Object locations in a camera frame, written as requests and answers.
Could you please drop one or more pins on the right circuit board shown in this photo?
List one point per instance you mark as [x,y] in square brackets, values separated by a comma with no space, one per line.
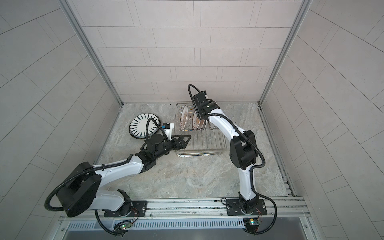
[251,225]

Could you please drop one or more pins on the left circuit board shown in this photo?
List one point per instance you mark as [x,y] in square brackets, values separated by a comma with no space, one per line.
[122,228]

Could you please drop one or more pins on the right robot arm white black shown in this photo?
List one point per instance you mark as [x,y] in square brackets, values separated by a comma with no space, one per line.
[244,153]

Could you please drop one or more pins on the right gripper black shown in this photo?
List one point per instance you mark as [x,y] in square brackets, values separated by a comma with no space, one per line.
[199,111]

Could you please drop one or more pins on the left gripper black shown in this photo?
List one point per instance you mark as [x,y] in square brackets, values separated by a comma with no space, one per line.
[179,142]

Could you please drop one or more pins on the orange pattern plate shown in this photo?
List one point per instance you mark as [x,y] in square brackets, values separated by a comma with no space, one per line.
[196,122]
[203,125]

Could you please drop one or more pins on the metal wire dish rack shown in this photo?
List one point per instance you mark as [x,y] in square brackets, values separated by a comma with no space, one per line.
[202,143]

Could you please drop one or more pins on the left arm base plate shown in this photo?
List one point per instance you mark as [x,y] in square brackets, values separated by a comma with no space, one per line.
[135,209]

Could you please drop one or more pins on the corner aluminium profile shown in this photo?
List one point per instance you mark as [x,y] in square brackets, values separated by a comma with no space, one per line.
[68,12]
[287,44]

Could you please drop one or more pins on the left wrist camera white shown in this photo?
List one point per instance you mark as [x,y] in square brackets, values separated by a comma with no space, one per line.
[168,129]

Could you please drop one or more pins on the orange sunburst plate front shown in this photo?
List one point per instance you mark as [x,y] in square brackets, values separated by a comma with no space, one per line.
[184,118]

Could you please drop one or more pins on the left corner aluminium profile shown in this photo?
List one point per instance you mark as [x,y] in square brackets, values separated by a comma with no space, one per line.
[68,12]

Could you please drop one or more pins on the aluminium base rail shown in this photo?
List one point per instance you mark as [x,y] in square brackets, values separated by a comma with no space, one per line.
[212,208]

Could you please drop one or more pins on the right corner aluminium profile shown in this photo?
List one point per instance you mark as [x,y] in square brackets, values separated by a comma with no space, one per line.
[287,44]

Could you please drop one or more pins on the circuit board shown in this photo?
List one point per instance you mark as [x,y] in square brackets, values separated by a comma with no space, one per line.
[251,225]
[122,228]

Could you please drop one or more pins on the black white striped plate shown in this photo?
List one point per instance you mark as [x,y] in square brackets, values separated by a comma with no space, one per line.
[139,123]

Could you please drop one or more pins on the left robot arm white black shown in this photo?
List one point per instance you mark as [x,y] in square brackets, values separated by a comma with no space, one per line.
[81,190]

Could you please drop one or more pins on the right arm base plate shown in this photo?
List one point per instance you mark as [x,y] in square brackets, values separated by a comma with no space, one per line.
[234,208]

